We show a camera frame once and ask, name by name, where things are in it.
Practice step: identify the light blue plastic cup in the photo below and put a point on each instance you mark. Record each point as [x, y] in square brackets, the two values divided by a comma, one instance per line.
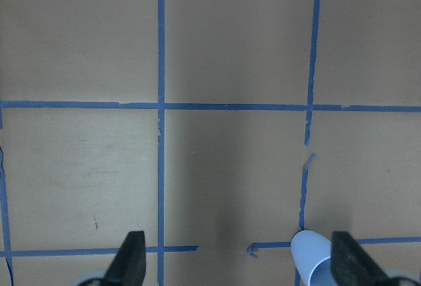
[311, 254]

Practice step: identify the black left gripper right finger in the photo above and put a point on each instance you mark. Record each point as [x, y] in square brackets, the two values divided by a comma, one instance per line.
[351, 265]

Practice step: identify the brown paper table cover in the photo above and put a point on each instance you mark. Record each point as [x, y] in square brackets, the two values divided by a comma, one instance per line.
[220, 128]

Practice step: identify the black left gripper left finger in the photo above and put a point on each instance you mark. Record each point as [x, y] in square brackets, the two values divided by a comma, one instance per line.
[129, 264]

